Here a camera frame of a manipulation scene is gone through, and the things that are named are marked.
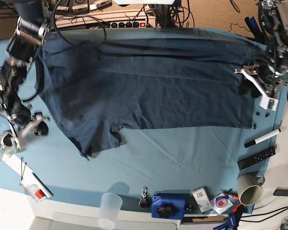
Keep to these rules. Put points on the black white marker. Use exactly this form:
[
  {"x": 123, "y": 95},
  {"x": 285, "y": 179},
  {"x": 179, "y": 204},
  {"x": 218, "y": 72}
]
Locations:
[{"x": 262, "y": 138}]

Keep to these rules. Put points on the white barcode package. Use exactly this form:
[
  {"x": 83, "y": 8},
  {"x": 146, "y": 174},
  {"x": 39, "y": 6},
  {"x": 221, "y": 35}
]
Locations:
[{"x": 201, "y": 198}]

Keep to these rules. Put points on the dark blue T-shirt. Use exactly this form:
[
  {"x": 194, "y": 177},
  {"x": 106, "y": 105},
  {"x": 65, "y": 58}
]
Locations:
[{"x": 92, "y": 92}]

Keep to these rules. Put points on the black key fob with chain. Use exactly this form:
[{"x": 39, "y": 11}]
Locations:
[{"x": 145, "y": 201}]

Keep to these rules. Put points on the blue box with knob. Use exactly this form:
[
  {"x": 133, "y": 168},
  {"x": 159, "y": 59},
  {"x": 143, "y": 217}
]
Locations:
[{"x": 168, "y": 206}]

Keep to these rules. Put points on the white paper strip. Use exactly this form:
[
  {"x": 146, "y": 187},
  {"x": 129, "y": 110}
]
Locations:
[{"x": 26, "y": 173}]

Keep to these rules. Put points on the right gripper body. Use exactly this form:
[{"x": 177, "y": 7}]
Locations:
[{"x": 21, "y": 115}]

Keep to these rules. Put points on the translucent plastic cup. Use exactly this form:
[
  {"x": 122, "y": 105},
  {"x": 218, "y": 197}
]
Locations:
[{"x": 110, "y": 206}]

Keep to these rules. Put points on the clear tape roll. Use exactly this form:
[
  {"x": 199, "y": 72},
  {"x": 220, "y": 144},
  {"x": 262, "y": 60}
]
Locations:
[{"x": 7, "y": 143}]

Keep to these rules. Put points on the white red tube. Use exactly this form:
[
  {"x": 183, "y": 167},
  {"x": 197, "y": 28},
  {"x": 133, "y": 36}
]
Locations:
[{"x": 33, "y": 190}]

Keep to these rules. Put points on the blue clamp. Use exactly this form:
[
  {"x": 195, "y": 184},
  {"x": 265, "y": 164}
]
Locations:
[{"x": 231, "y": 223}]

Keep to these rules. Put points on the black remote control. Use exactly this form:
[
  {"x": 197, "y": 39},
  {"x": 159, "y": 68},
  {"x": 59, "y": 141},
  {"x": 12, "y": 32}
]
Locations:
[{"x": 257, "y": 158}]

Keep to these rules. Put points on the purple orange disc packet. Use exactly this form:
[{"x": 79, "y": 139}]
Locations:
[{"x": 221, "y": 203}]

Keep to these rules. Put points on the black small device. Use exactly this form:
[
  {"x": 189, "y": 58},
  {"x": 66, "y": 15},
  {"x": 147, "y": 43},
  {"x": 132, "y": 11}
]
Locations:
[{"x": 280, "y": 191}]

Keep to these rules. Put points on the grey green mug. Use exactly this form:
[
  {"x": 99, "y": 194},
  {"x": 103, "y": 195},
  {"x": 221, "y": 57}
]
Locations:
[{"x": 249, "y": 189}]

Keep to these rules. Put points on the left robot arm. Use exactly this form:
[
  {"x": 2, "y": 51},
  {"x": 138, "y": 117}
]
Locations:
[{"x": 273, "y": 21}]

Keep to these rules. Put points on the light blue table cloth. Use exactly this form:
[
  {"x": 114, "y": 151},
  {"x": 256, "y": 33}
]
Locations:
[{"x": 171, "y": 160}]

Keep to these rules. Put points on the white power strip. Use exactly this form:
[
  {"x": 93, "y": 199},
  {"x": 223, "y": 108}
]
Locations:
[{"x": 130, "y": 18}]

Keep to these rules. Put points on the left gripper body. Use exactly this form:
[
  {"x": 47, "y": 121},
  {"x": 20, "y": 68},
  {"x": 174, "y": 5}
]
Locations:
[{"x": 272, "y": 74}]

